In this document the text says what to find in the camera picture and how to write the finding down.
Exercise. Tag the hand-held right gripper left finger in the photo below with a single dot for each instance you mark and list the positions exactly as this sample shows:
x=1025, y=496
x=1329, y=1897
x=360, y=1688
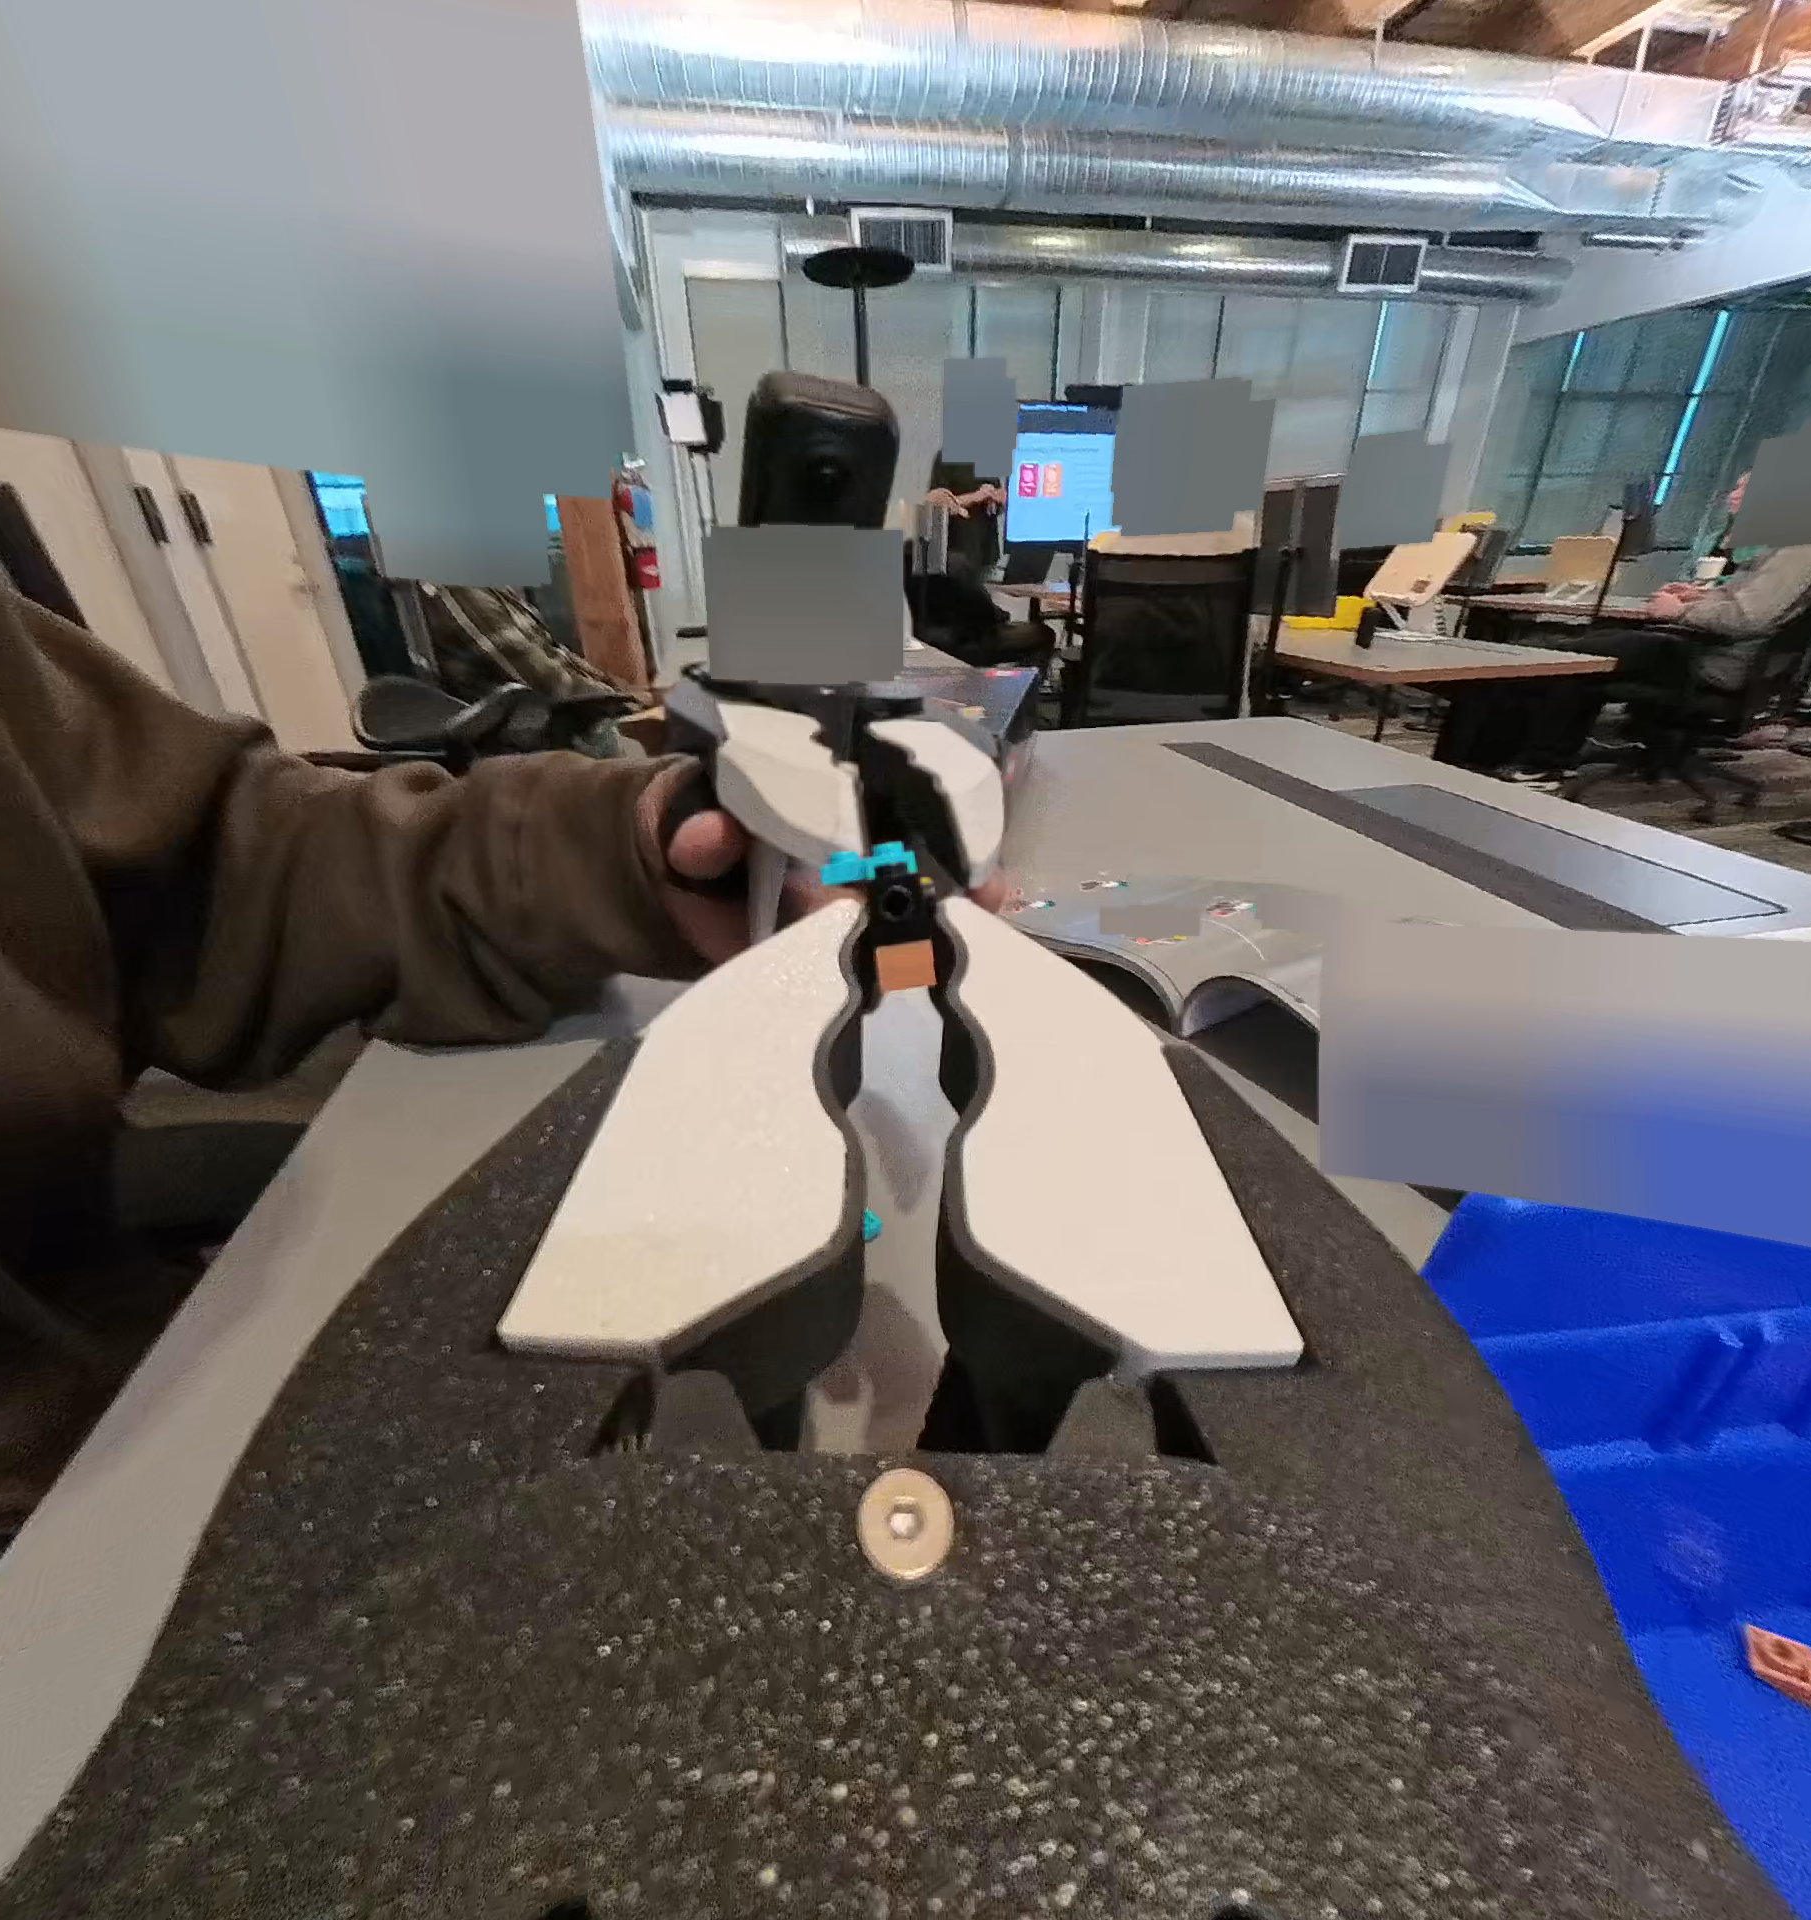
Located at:
x=681, y=1202

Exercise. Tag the black office chair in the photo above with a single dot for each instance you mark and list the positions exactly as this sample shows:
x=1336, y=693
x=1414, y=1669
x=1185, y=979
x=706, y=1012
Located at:
x=427, y=710

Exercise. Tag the blue storage bin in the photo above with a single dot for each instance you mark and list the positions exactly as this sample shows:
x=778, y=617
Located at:
x=1669, y=1425

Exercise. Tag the person's left forearm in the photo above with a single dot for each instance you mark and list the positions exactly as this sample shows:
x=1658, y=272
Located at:
x=321, y=886

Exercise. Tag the white cabinet row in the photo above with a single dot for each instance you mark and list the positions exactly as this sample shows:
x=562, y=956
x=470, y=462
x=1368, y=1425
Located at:
x=142, y=570

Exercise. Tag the yellow and black brick assembly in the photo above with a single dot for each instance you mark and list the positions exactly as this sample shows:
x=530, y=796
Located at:
x=901, y=940

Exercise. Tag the person in brown jacket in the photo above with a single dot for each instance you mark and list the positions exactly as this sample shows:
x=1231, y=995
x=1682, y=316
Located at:
x=34, y=1202

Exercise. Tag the printed brick set box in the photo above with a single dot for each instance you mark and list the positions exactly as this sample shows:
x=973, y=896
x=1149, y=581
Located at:
x=981, y=706

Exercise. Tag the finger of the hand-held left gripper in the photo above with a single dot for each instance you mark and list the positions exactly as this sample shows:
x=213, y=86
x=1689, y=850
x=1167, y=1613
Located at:
x=958, y=802
x=792, y=787

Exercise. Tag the brick instruction booklet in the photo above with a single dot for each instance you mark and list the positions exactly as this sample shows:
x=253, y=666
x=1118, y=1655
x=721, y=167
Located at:
x=1176, y=940

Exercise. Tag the wooden table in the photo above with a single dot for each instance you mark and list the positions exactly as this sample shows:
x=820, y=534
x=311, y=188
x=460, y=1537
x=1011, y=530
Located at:
x=1432, y=655

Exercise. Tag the red fire extinguisher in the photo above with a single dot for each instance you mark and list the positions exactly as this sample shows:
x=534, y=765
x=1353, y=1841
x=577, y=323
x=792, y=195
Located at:
x=636, y=526

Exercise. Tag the wall display screen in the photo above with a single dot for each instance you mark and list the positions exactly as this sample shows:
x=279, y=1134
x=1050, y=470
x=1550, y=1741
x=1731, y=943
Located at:
x=1060, y=474

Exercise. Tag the silver air duct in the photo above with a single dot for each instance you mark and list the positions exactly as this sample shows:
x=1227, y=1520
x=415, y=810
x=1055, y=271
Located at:
x=1146, y=165
x=1146, y=60
x=1191, y=261

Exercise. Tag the black floor lamp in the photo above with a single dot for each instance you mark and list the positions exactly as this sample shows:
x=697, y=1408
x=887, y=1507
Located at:
x=861, y=276

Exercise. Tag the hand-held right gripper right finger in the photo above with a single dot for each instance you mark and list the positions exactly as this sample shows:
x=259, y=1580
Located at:
x=1117, y=1202

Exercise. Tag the black mesh chair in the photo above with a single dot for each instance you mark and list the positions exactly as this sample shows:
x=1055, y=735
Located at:
x=1160, y=630

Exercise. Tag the person's left hand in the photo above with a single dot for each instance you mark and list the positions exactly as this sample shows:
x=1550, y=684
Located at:
x=696, y=854

